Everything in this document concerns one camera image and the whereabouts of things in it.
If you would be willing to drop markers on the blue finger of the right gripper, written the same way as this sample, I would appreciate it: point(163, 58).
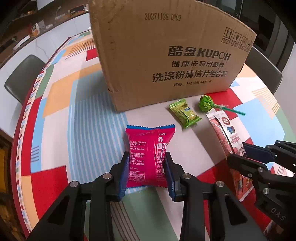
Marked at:
point(249, 168)
point(260, 154)

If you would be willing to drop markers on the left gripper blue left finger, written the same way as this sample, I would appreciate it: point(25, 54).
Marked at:
point(65, 218)

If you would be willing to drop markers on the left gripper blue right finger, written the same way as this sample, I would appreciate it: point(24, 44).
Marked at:
point(228, 218)

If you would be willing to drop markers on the long red sausage packet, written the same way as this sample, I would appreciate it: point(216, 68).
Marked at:
point(231, 144)

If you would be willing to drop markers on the pink snack packet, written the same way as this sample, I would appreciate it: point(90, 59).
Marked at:
point(147, 149)

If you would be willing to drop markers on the green lollipop by box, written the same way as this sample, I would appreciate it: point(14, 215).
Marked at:
point(206, 103)

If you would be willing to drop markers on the small green candy packet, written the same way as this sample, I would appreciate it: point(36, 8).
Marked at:
point(184, 113)

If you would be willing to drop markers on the colourful patchwork tablecloth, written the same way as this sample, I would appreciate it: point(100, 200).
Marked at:
point(68, 130)

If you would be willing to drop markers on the dark chair right near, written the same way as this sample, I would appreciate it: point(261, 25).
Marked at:
point(264, 69)

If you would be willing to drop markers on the dark chair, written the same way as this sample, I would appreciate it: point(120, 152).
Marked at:
point(264, 69)
point(22, 78)

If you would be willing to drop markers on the dark chair left side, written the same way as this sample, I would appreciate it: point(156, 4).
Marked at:
point(22, 78)

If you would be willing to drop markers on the brown cardboard box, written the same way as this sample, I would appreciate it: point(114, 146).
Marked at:
point(156, 51)

